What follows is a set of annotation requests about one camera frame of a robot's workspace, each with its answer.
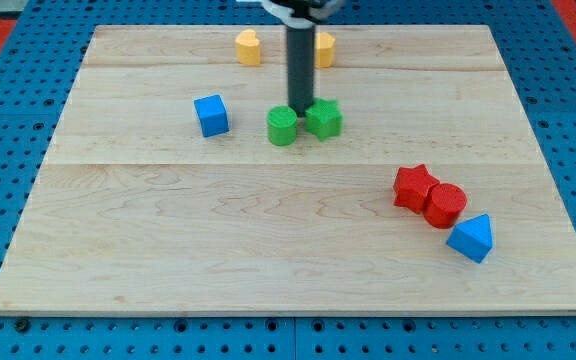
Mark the green cylinder block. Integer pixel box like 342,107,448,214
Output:
266,106,298,146

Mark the green star block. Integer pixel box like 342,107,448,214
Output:
305,98,343,141

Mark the red star block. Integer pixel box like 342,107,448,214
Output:
392,164,440,214

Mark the blue cube block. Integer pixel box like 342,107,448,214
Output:
193,94,229,137

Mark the light wooden board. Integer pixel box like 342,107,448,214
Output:
0,25,576,317

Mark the yellow heart block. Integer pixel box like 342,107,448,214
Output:
235,29,261,66

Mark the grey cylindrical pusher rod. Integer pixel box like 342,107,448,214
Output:
286,27,315,117

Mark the yellow pentagon block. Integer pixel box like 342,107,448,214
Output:
315,32,336,68

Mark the red cylinder block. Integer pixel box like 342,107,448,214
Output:
423,183,467,229

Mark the blue triangle block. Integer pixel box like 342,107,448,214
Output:
446,214,494,263

